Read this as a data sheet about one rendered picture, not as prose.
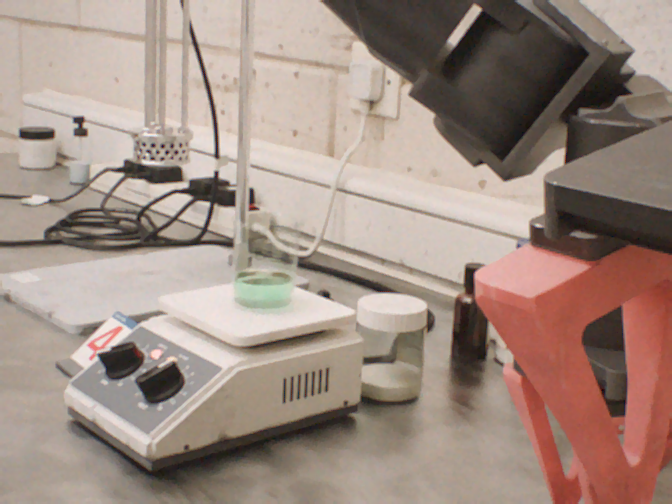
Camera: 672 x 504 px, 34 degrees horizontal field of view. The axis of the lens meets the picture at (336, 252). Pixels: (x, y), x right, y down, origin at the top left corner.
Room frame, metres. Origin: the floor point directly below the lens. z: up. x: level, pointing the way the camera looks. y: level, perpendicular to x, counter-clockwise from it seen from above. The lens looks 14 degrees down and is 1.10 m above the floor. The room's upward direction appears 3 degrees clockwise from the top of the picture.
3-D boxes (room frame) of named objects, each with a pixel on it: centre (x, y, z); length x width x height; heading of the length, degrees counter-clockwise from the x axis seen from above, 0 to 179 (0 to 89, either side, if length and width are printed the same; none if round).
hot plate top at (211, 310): (0.85, 0.06, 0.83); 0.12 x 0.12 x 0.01; 41
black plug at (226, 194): (1.45, 0.15, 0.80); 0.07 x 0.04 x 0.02; 132
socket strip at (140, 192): (1.57, 0.24, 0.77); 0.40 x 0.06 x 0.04; 42
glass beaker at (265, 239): (0.85, 0.05, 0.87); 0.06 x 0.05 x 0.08; 84
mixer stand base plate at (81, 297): (1.17, 0.20, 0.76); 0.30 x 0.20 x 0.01; 132
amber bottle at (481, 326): (1.01, -0.13, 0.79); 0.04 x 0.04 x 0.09
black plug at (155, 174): (1.58, 0.26, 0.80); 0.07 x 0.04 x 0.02; 132
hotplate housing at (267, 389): (0.83, 0.08, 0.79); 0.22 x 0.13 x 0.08; 131
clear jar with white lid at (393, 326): (0.90, -0.05, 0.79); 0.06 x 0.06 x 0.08
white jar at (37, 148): (1.86, 0.51, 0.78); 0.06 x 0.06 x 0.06
